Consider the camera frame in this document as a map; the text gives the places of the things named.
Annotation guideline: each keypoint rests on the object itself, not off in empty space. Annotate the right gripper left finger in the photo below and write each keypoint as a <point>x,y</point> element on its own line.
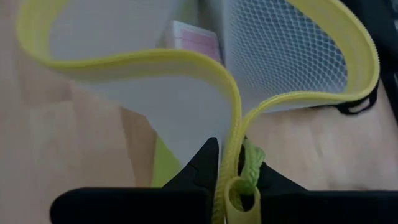
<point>205,168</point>

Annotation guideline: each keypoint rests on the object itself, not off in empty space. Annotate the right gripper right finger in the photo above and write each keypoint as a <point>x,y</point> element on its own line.
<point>276,180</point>

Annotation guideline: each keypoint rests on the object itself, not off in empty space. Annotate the white and yellow pouch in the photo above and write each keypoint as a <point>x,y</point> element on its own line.
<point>186,105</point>

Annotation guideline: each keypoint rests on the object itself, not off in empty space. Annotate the pink card box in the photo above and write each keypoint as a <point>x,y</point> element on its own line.
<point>196,40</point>

